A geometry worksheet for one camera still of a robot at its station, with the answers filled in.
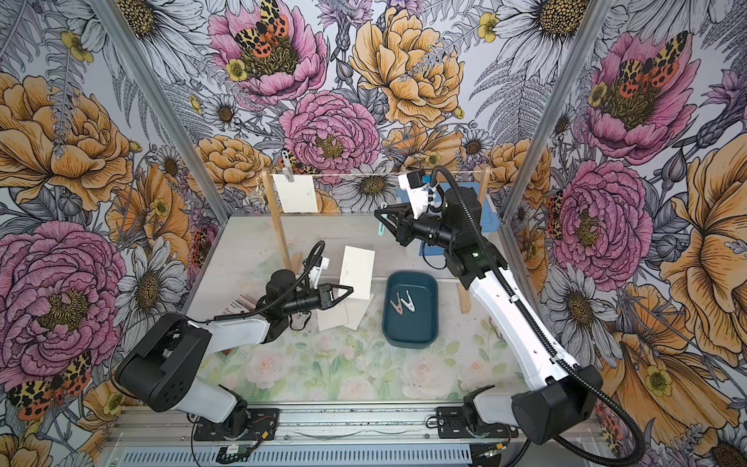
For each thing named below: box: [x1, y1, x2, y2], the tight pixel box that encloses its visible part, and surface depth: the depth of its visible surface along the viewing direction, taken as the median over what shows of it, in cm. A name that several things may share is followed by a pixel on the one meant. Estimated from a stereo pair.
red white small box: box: [221, 293, 256, 316], surface depth 94 cm
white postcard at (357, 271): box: [339, 245, 376, 301], surface depth 86 cm
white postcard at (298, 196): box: [269, 174, 319, 214], surface depth 75 cm
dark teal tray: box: [382, 270, 440, 350], surface depth 96 cm
